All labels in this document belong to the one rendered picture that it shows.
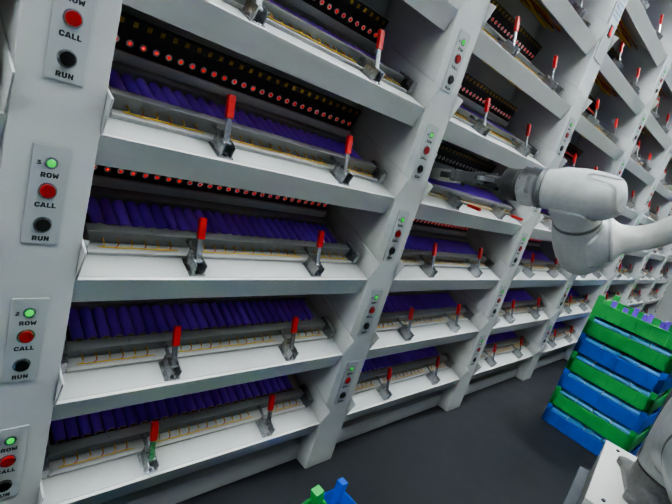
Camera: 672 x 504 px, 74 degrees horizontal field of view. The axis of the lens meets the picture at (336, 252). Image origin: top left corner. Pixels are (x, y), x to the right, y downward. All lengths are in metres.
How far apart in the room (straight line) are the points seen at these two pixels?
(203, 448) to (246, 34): 0.77
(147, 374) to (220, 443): 0.27
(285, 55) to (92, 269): 0.43
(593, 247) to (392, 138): 0.51
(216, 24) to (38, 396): 0.57
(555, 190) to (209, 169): 0.71
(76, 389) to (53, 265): 0.22
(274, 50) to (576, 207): 0.68
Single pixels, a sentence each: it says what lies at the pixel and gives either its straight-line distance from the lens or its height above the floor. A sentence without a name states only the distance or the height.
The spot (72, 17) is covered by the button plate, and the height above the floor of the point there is 0.85.
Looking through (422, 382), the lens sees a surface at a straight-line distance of 1.57.
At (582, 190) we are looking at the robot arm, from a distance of 1.04.
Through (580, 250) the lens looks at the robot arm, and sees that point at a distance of 1.15.
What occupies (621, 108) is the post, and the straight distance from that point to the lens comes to 2.35.
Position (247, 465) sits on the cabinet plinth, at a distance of 1.19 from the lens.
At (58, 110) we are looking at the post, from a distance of 0.63.
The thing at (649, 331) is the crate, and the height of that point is 0.51.
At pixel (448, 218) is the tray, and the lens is 1.22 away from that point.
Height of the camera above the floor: 0.81
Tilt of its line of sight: 13 degrees down
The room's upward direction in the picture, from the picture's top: 17 degrees clockwise
